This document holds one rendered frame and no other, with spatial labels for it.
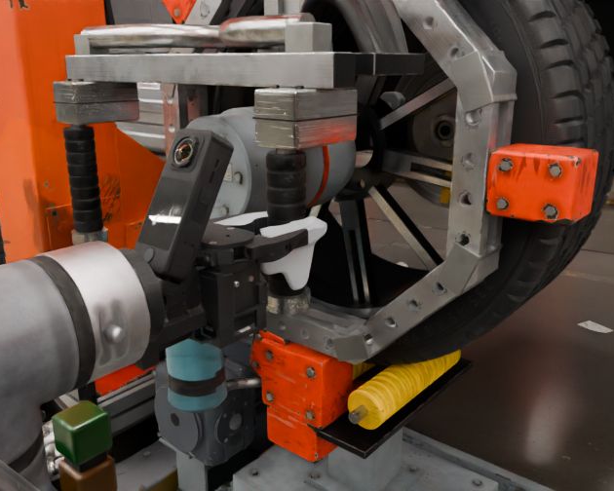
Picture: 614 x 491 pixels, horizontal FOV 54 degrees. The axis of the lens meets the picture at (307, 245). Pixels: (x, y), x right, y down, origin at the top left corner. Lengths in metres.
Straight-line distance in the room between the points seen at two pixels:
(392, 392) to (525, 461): 0.89
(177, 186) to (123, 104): 0.36
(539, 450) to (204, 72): 1.40
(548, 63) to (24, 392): 0.59
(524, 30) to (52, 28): 0.71
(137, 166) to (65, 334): 0.84
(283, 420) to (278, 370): 0.08
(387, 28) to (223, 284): 0.29
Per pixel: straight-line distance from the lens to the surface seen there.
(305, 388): 0.90
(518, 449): 1.76
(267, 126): 0.53
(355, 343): 0.81
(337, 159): 0.77
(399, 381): 0.90
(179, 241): 0.44
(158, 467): 1.43
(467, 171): 0.68
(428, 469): 1.26
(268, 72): 0.57
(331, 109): 0.55
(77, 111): 0.78
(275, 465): 1.24
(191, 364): 0.89
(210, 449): 1.20
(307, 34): 0.54
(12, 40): 1.07
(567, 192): 0.64
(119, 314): 0.40
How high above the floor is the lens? 0.97
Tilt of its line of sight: 17 degrees down
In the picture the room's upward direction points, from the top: straight up
